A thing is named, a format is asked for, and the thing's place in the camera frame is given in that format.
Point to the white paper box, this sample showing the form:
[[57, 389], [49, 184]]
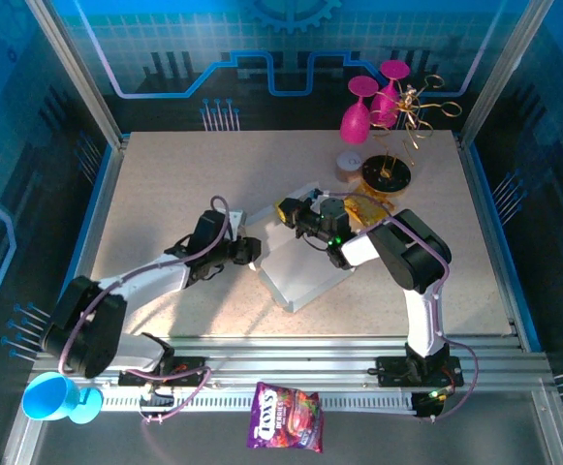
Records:
[[300, 276]]

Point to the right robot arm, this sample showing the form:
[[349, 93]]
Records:
[[416, 257]]

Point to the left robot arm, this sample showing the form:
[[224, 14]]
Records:
[[92, 329]]

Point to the black electronics box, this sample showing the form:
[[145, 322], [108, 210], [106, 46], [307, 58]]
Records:
[[428, 407], [157, 399]]

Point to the yellow snack packet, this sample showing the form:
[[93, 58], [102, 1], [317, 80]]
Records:
[[370, 210]]

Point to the pink wine glass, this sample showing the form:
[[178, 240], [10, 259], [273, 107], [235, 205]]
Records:
[[383, 106], [354, 123]]

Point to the purple candy bag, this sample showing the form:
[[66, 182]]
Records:
[[283, 416]]

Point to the blue plastic goblet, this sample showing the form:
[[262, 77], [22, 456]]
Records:
[[48, 397]]

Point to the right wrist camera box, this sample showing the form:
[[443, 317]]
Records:
[[332, 206]]

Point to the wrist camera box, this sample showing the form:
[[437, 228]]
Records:
[[332, 206], [236, 220]]

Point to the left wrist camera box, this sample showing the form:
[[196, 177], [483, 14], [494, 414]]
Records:
[[236, 220]]

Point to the aluminium frame rail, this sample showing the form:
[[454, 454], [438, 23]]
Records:
[[286, 363]]

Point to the aluminium side rail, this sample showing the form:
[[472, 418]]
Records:
[[104, 194], [482, 203]]

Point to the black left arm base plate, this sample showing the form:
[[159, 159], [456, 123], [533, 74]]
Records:
[[189, 370]]

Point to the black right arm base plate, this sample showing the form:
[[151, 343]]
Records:
[[392, 370]]

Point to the aluminium frame post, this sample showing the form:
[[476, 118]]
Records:
[[78, 72], [504, 72]]

